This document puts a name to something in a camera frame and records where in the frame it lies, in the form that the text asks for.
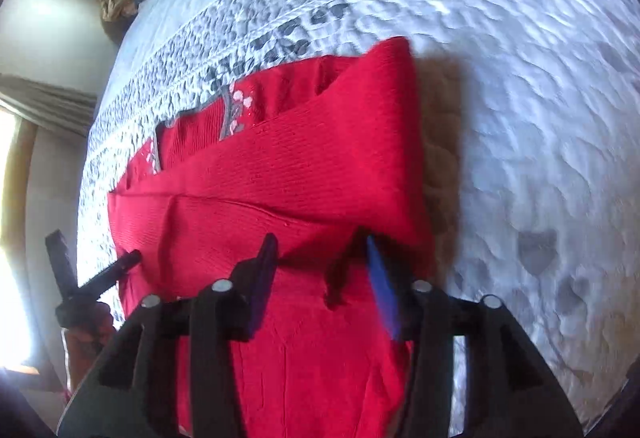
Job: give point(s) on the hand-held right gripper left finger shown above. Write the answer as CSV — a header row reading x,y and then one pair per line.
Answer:
x,y
264,279

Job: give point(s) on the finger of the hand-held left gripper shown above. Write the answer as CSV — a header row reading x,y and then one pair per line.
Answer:
x,y
112,270

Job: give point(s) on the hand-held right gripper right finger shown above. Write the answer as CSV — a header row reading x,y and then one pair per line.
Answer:
x,y
382,290

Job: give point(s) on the red knit sweater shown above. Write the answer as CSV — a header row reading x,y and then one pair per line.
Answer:
x,y
310,178

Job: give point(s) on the person's left hand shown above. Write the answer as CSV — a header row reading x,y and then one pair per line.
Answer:
x,y
87,348

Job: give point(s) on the bright window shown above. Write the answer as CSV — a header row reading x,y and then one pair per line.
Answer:
x,y
10,228

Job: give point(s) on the grey curtain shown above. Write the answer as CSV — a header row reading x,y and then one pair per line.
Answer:
x,y
45,101

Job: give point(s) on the white quilted bedspread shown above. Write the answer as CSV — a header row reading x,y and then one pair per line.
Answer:
x,y
500,93

